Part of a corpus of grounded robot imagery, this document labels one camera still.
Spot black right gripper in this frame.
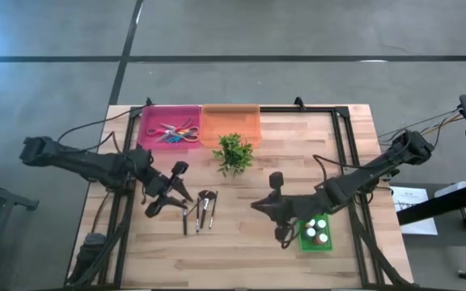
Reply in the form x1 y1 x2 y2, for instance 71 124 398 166
249 189 332 243

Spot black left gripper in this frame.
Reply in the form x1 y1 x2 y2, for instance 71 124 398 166
141 171 195 220

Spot black fan paintbrush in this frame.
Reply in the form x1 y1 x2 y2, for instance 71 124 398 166
197 189 218 230

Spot blue scissors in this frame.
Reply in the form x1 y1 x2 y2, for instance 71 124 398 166
167 118 194 144

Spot red scissors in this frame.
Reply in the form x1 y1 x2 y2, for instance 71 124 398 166
145 122 180 138

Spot green plastic basket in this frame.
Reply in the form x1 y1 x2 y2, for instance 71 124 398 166
297 213 334 253

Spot green plant in white pot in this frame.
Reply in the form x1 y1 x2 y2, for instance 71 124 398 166
211 132 255 179

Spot pink plastic tray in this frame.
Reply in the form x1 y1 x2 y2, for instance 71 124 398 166
138 103 204 150

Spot orange plastic tray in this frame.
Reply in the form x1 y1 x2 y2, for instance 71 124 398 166
198 103 263 149

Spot white paper sheet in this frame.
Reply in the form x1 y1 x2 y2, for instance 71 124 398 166
389 184 439 237

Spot black stand beam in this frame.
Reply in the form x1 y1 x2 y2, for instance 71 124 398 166
396 179 466 226

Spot white plastic box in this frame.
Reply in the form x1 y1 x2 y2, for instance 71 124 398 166
434 180 466 199

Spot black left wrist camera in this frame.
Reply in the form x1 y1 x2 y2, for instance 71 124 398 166
171 160 190 178

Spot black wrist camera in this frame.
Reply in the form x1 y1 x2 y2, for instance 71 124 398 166
268 171 286 190
171 160 190 178

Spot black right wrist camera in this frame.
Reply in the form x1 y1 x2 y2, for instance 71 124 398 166
268 171 286 190

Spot black right gripper cable loop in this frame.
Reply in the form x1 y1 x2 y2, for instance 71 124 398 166
273 222 299 250

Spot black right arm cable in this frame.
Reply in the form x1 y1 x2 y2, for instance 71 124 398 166
312 154 383 191

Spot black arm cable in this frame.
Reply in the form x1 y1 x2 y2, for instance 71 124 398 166
312 154 383 191
57 105 149 143

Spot black cable sleeve bundle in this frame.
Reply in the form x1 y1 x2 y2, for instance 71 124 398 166
67 232 108 286

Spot black aluminium table frame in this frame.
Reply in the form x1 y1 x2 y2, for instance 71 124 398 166
95 104 416 289

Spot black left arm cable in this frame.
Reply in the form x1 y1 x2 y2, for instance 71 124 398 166
57 105 149 143

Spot cable bundle to cart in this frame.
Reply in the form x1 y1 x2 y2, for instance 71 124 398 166
378 105 464 146

